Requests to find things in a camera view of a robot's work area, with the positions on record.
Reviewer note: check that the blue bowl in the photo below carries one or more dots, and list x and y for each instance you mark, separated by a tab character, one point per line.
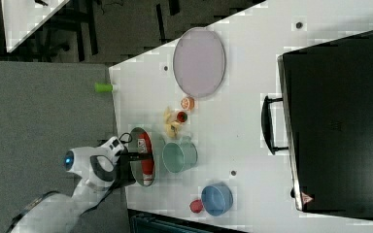
217	199

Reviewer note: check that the orange slice toy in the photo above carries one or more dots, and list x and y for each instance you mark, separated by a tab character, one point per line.
187	103

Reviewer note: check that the green oval strainer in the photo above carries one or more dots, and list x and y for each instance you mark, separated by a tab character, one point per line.
158	143

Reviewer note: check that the green mug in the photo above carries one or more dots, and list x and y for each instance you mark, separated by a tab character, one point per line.
179	156

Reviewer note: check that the green cylinder clamp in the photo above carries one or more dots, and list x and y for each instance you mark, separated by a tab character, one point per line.
103	87

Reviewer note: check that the white background table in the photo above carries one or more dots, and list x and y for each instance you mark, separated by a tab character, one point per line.
21	18

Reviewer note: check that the black toaster oven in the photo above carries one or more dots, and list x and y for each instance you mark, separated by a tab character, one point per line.
327	96

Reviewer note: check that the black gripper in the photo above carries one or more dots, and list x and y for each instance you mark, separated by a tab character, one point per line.
124	175

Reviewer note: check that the round grey plate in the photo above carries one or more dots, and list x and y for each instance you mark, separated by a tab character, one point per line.
199	62

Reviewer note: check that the red round toy fruit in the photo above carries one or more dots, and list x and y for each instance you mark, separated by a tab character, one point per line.
196	206

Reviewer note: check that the red plush ketchup bottle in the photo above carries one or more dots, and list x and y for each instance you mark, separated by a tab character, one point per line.
145	148

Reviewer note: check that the red strawberry toy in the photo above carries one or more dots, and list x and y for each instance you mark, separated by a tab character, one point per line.
181	117

